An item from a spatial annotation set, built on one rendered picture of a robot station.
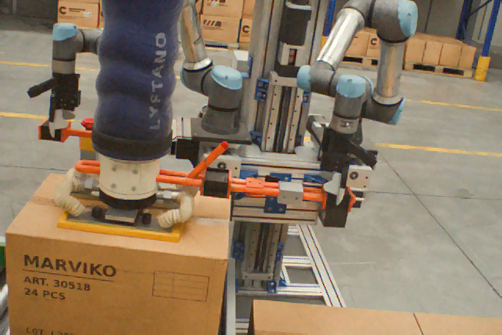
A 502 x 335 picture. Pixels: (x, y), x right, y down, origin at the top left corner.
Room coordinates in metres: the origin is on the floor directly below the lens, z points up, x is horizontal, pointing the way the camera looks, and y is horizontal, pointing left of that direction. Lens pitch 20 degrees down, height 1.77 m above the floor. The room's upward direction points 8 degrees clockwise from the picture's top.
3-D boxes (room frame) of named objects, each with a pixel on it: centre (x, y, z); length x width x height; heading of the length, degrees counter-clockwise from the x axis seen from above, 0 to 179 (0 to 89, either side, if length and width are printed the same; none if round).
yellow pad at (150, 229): (1.42, 0.33, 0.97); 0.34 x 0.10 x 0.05; 93
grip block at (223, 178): (1.53, 0.09, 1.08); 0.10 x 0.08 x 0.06; 3
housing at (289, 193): (1.54, -0.13, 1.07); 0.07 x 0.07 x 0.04; 3
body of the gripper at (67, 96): (1.76, 0.62, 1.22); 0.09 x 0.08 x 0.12; 93
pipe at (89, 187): (1.52, 0.34, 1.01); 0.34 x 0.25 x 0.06; 93
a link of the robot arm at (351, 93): (1.56, -0.25, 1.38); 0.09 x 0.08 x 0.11; 159
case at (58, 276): (1.52, 0.33, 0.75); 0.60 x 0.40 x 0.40; 93
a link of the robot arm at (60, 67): (1.76, 0.63, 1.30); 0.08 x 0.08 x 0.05
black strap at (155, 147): (1.52, 0.34, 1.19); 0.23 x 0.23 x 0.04
